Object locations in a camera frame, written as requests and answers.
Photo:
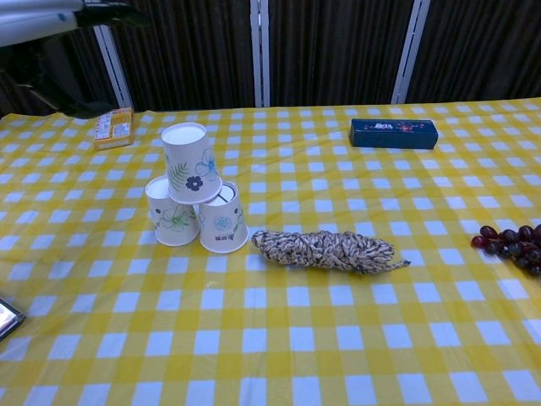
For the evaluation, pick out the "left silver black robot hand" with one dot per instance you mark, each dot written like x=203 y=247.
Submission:
x=34 y=21

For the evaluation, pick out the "paper cup with dark flower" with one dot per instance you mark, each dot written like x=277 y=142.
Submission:
x=190 y=169

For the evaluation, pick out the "paper cup with green flower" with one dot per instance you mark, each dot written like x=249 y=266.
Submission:
x=169 y=224

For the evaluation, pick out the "yellow checkered tablecloth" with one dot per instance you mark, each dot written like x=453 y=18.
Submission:
x=296 y=338

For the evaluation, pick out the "dark ribbed partition panel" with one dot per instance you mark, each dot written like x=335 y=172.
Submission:
x=486 y=46
x=91 y=63
x=334 y=51
x=190 y=55

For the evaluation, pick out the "yellow snack box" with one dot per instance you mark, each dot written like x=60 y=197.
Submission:
x=115 y=127

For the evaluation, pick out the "paper cup with black line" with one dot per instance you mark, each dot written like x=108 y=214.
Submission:
x=224 y=228

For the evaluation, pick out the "black-framed red square pad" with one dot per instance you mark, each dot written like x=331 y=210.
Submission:
x=8 y=318

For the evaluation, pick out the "dark blue oblong box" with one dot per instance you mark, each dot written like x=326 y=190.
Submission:
x=393 y=136

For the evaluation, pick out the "dark red grape bunch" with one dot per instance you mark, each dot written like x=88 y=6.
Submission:
x=515 y=249

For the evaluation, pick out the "white metal partition post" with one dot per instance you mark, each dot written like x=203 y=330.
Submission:
x=410 y=51
x=116 y=67
x=260 y=51

